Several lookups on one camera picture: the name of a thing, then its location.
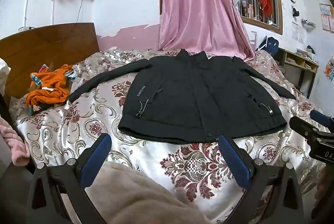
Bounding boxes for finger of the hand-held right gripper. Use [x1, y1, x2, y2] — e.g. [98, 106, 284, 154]
[310, 109, 334, 133]
[289, 116, 331, 142]

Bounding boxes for wooden desk with cubbies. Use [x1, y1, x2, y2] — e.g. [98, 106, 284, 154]
[278, 48, 319, 99]

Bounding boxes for beige fluffy blanket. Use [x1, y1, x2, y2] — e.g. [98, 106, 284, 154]
[86, 161, 212, 224]

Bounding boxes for black jacket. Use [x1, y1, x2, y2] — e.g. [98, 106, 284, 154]
[68, 48, 296, 143]

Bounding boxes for orange clothes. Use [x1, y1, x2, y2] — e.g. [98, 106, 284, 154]
[25, 63, 77, 116]

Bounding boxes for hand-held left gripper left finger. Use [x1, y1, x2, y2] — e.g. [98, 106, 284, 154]
[26, 132, 113, 224]

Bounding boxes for pink fluffy cloth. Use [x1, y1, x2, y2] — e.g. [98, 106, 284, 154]
[0, 117, 30, 167]

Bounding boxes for blue backpack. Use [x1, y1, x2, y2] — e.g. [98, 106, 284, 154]
[257, 36, 279, 55]

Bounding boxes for colourful wall sticker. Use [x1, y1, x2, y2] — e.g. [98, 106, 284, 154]
[324, 55, 334, 81]

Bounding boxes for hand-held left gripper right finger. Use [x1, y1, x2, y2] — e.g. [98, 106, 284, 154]
[218, 135, 304, 224]

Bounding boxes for floral satin bedspread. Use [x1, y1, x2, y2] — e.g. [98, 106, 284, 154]
[14, 48, 329, 224]

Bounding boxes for wall calendar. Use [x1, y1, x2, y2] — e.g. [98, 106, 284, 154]
[318, 0, 332, 15]

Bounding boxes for wooden headboard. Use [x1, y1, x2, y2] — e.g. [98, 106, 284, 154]
[0, 22, 100, 107]

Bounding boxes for pink curtain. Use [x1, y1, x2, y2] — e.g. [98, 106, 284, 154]
[159, 0, 264, 60]

